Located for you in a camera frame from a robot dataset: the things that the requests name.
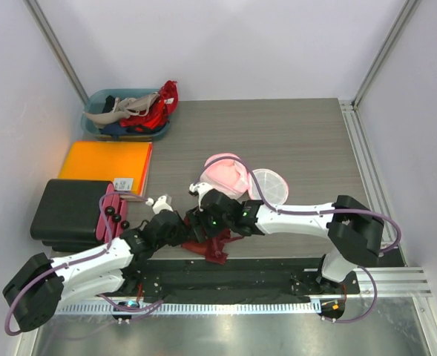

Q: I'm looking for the black case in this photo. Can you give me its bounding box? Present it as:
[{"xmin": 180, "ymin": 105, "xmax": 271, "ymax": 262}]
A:
[{"xmin": 30, "ymin": 179, "xmax": 130, "ymax": 252}]

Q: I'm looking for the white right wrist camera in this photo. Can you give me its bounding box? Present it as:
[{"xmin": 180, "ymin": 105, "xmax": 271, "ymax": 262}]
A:
[{"xmin": 188, "ymin": 182, "xmax": 213, "ymax": 211}]

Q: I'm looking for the dark red garment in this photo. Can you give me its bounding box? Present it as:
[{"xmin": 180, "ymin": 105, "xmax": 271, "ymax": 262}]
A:
[{"xmin": 181, "ymin": 217, "xmax": 243, "ymax": 265}]

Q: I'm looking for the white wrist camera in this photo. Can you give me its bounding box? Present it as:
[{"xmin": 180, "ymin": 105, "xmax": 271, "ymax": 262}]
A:
[
  {"xmin": 145, "ymin": 194, "xmax": 174, "ymax": 214},
  {"xmin": 188, "ymin": 182, "xmax": 213, "ymax": 211}
]

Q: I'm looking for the white mesh laundry bag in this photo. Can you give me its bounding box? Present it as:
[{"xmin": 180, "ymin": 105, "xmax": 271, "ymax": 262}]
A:
[{"xmin": 204, "ymin": 153, "xmax": 289, "ymax": 205}]

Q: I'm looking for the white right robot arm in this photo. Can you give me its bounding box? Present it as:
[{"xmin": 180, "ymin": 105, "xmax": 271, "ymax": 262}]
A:
[{"xmin": 185, "ymin": 189, "xmax": 384, "ymax": 293}]

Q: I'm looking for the bright red garment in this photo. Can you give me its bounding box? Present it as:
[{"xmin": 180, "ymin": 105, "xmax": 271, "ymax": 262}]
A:
[{"xmin": 119, "ymin": 80, "xmax": 179, "ymax": 134}]

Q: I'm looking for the white cup bra in basket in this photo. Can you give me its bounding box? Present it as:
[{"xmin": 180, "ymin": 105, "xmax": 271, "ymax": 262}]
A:
[{"xmin": 84, "ymin": 92, "xmax": 160, "ymax": 128}]

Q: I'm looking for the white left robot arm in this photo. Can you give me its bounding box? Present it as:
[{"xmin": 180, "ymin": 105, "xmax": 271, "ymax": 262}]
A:
[{"xmin": 2, "ymin": 210, "xmax": 191, "ymax": 336}]

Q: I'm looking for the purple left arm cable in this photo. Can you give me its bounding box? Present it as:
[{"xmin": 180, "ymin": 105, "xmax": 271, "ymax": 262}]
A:
[{"xmin": 3, "ymin": 191, "xmax": 165, "ymax": 337}]

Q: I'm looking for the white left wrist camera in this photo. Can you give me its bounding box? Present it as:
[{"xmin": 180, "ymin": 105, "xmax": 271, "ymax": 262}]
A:
[{"xmin": 145, "ymin": 194, "xmax": 174, "ymax": 214}]

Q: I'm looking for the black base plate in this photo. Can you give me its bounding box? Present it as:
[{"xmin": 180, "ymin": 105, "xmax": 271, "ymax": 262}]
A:
[{"xmin": 108, "ymin": 258, "xmax": 360, "ymax": 305}]

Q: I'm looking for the pink bra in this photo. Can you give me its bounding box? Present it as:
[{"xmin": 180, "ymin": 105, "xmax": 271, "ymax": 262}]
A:
[{"xmin": 200, "ymin": 159, "xmax": 249, "ymax": 199}]

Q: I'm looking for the teal plastic laundry basket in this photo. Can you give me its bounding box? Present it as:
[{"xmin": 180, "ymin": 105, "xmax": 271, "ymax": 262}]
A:
[{"xmin": 81, "ymin": 88, "xmax": 171, "ymax": 142}]

